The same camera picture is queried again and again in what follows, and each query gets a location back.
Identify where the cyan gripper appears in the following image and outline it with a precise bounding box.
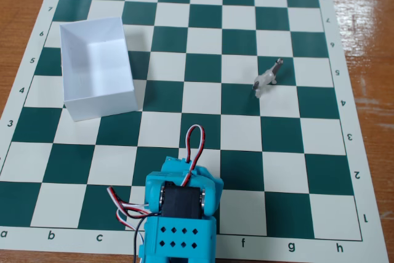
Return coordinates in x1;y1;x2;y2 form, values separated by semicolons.
161;156;216;181

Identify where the white grey toy horse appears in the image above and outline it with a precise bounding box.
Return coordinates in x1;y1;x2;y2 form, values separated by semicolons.
252;57;284;99

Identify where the white open paper box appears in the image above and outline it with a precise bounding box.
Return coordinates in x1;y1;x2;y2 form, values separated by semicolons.
58;16;139;121

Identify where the green white chessboard mat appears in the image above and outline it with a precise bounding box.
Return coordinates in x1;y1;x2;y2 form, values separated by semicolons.
0;0;389;263

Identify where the looped red white black cable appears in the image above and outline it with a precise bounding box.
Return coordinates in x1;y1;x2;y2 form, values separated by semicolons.
185;124;206;187

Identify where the red white black servo cable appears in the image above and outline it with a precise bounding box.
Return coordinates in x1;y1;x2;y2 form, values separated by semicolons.
107;186;150;212
116;207;149;230

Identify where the thin black cable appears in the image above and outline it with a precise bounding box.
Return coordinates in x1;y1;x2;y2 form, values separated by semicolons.
133;216;147;263

